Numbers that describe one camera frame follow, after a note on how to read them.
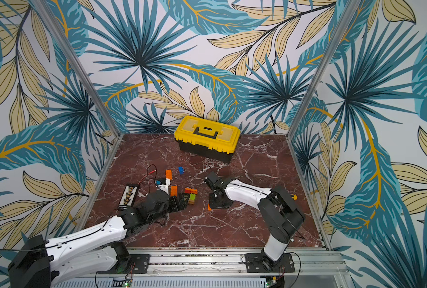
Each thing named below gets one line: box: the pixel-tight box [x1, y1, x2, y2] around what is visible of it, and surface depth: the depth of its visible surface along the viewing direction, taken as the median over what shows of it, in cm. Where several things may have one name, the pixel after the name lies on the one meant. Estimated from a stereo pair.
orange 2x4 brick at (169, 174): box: [165, 169, 174, 180], surface depth 102 cm
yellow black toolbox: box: [173, 115, 242, 164], surface depth 100 cm
